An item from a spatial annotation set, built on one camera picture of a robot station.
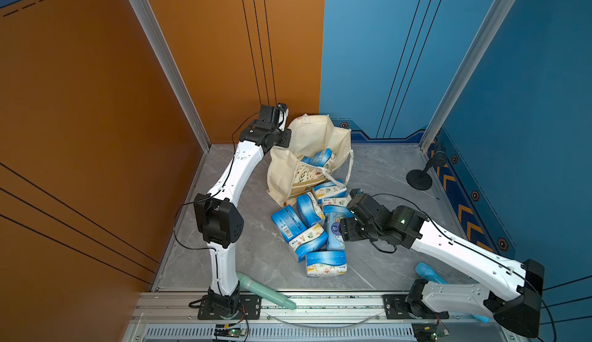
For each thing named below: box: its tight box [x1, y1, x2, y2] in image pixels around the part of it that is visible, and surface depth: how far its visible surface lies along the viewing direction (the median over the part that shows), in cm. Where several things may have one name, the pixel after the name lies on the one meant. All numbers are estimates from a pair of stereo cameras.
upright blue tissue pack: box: [296, 191, 326, 229], surface depth 89 cm
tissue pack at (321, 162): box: [300, 148, 337, 175], surface depth 99 cm
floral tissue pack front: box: [306, 250, 348, 278], surface depth 75 cm
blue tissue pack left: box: [270, 204, 308, 243], surface depth 87 cm
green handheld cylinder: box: [236, 271, 297, 310], surface depth 77 cm
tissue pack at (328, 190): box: [312, 181, 348, 200], surface depth 93 cm
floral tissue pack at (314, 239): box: [288, 223, 329, 263], surface depth 81 cm
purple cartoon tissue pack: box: [322, 204, 356, 252], surface depth 81 cm
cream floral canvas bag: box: [266, 114, 354, 208], surface depth 96 cm
